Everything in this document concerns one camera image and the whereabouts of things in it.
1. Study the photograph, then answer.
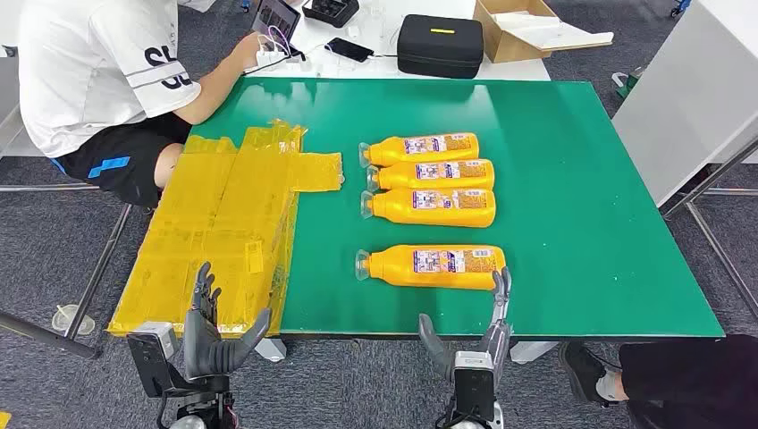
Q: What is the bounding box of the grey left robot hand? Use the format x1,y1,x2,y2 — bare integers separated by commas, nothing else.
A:
181,261,273,380

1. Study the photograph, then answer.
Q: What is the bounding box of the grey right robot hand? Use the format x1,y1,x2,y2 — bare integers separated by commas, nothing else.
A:
418,266,513,387

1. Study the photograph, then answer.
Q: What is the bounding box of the orange detergent bottle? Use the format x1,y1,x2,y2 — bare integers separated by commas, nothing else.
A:
354,244,508,291
358,132,480,169
365,158,496,193
360,188,497,229

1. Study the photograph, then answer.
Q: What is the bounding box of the white table foot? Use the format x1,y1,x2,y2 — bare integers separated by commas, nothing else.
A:
254,337,289,364
509,340,560,366

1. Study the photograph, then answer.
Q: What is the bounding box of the yellow taped cardboard mat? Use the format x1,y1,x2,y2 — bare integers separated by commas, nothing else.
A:
107,119,345,339

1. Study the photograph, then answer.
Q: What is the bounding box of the clear plastic cup lid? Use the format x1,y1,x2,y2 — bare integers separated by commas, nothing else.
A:
51,304,96,336

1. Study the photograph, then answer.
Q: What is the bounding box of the green table board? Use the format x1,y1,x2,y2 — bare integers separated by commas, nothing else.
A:
190,75,726,340

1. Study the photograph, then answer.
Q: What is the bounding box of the person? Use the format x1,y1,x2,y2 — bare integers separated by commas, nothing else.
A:
17,0,280,208
558,334,758,429

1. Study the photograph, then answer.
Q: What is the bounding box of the white table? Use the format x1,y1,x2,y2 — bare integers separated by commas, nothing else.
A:
245,0,552,82

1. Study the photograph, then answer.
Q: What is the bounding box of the green floor object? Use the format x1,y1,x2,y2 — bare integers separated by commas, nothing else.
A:
612,66,645,99

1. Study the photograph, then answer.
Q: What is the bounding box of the open cardboard box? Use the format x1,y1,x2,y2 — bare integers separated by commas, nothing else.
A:
472,0,615,64

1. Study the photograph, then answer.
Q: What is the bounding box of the black zip case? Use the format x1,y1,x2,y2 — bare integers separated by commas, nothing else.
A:
396,13,485,80

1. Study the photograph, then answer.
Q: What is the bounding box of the white desk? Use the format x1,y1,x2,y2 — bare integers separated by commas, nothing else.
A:
611,0,758,208

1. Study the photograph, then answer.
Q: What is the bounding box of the white sheet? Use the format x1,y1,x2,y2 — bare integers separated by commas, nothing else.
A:
493,12,615,52

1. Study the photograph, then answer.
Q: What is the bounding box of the black smartphone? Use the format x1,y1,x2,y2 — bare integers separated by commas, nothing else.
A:
325,37,375,63

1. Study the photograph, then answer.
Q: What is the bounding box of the dark tablet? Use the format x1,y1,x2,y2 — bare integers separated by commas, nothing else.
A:
250,0,302,43

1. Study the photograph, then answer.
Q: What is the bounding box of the black tray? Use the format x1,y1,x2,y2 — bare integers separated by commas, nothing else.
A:
301,0,360,29

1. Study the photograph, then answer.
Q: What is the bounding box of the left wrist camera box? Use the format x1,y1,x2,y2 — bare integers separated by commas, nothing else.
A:
126,321,180,399

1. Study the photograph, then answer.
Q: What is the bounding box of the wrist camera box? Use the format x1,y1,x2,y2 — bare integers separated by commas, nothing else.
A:
452,350,497,425
126,321,180,399

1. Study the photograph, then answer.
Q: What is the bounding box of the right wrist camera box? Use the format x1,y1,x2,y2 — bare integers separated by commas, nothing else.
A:
452,350,497,425

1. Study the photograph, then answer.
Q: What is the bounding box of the metal stool frame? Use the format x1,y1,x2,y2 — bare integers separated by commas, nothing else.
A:
0,183,134,359

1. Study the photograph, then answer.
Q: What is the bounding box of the metal desk frame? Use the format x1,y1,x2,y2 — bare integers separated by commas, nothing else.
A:
660,134,758,321

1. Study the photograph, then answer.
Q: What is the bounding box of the purple cable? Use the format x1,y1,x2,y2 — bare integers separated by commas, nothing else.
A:
265,24,292,57

